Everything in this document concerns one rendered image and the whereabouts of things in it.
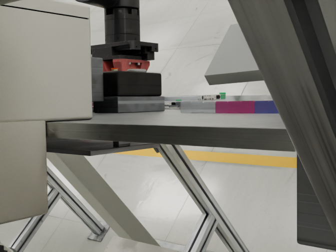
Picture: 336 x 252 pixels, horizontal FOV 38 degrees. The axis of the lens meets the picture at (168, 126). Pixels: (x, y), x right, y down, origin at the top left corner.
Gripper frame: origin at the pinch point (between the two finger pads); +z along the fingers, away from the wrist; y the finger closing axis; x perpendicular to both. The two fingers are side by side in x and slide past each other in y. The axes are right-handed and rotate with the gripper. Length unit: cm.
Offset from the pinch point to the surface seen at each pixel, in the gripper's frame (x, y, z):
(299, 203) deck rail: -37, 47, 5
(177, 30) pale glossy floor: 181, -131, -43
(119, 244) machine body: 16.0, -18.3, 30.7
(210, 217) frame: 56, -22, 33
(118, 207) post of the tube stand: 43, -46, 31
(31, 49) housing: -38.5, 30.0, -3.3
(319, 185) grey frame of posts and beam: -41, 49, 3
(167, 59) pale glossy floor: 161, -123, -24
